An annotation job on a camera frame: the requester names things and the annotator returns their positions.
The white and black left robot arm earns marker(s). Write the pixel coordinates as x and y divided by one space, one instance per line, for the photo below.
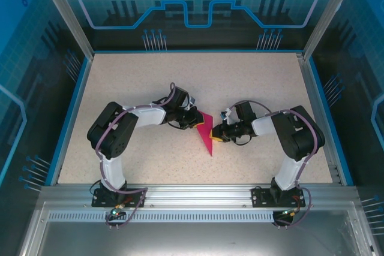
150 116

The metal sheet panel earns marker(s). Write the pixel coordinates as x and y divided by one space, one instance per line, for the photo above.
195 238

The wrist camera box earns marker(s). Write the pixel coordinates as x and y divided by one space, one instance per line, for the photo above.
228 115
192 101

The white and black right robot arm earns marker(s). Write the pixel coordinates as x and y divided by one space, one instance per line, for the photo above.
264 127

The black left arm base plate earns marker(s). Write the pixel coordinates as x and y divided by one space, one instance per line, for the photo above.
135 200

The aluminium side rail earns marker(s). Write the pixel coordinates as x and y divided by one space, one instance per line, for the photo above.
319 118

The pink paper sheet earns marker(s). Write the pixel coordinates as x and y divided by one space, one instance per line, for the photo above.
208 139

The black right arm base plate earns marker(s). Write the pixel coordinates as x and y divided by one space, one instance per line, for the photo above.
261 197

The aluminium mounting rail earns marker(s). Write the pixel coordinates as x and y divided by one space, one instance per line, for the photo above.
198 196

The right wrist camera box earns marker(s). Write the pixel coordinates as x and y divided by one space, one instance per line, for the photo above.
228 115

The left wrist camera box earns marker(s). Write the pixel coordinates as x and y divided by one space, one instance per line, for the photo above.
192 101

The aluminium corner post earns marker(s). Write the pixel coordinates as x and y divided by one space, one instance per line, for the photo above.
327 13
68 13

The blue table frame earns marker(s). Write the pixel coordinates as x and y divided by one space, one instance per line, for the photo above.
329 118

